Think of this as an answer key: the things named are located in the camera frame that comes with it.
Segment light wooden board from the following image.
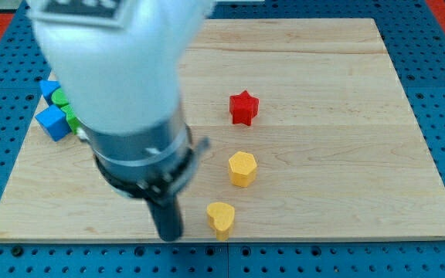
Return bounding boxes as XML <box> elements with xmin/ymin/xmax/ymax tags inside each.
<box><xmin>0</xmin><ymin>18</ymin><xmax>445</xmax><ymax>244</ymax></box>

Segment yellow heart block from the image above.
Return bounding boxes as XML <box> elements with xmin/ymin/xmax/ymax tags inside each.
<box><xmin>206</xmin><ymin>202</ymin><xmax>236</xmax><ymax>241</ymax></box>

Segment blue cube block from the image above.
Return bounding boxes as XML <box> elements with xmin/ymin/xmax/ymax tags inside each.
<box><xmin>35</xmin><ymin>104</ymin><xmax>71</xmax><ymax>141</ymax></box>

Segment grey metal end-effector flange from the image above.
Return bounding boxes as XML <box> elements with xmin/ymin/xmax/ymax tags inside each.
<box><xmin>77</xmin><ymin>107</ymin><xmax>210</xmax><ymax>201</ymax></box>

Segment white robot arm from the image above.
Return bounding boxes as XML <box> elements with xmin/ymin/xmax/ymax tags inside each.
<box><xmin>28</xmin><ymin>0</ymin><xmax>215</xmax><ymax>242</ymax></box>

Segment blue triangle block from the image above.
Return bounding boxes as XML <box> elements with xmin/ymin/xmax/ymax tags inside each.
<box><xmin>39</xmin><ymin>80</ymin><xmax>60</xmax><ymax>105</ymax></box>

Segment yellow hexagon block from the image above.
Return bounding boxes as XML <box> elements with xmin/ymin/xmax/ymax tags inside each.
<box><xmin>228</xmin><ymin>151</ymin><xmax>257</xmax><ymax>188</ymax></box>

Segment green star block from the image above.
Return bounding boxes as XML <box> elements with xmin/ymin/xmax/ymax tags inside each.
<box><xmin>60</xmin><ymin>104</ymin><xmax>80</xmax><ymax>134</ymax></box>

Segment green circle block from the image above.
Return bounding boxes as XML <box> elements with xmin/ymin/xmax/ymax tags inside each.
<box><xmin>51</xmin><ymin>87</ymin><xmax>69</xmax><ymax>108</ymax></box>

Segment red star block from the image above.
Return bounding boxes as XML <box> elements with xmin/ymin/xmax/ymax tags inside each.
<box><xmin>229</xmin><ymin>90</ymin><xmax>260</xmax><ymax>126</ymax></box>

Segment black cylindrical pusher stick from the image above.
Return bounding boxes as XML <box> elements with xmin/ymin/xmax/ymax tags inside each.
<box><xmin>147</xmin><ymin>195</ymin><xmax>184</xmax><ymax>242</ymax></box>

